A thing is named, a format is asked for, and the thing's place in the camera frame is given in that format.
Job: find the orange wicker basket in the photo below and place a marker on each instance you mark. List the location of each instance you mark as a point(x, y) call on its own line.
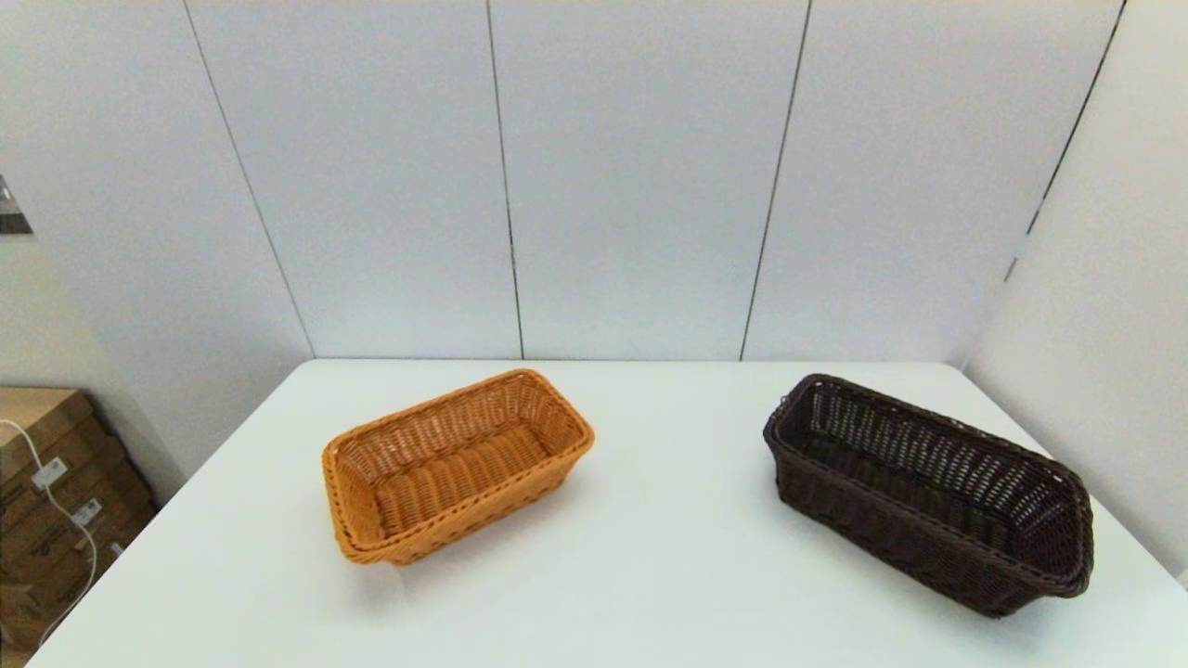
point(445, 482)

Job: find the brown cardboard box stack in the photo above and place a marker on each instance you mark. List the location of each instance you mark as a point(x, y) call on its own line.
point(37, 557)

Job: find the dark brown wicker basket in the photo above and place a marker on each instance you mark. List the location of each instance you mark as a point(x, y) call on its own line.
point(928, 506)

